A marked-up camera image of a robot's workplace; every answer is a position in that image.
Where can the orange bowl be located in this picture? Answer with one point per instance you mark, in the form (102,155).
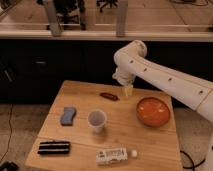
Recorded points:
(152,112)

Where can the black office chair right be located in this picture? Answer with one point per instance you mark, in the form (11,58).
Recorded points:
(106,2)

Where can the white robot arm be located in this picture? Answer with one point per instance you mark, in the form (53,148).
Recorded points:
(194,92)

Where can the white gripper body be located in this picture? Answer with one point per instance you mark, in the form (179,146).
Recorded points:
(123,77)

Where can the black object floor corner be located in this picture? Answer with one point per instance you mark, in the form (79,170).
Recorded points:
(9,166)

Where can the black office chair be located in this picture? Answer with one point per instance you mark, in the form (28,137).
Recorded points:
(70,11)
(106,2)

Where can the blue sponge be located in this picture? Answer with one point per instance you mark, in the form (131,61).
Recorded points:
(67,116)

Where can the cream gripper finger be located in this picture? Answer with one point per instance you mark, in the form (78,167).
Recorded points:
(128,90)

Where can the grey metal post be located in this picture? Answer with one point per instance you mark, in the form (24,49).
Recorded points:
(121,17)
(52,17)

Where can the black ridged block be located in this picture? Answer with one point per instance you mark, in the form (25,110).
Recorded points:
(54,147)

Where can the grey metal post left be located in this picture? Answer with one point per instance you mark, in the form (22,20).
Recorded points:
(52,17)

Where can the white plastic bottle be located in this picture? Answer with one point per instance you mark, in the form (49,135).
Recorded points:
(114,155)

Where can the wooden table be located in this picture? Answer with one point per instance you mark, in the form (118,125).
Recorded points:
(158,148)

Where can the black office chair left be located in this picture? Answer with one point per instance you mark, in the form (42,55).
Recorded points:
(70,11)

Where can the grey metal post right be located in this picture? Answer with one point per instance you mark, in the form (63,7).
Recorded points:
(121,17)

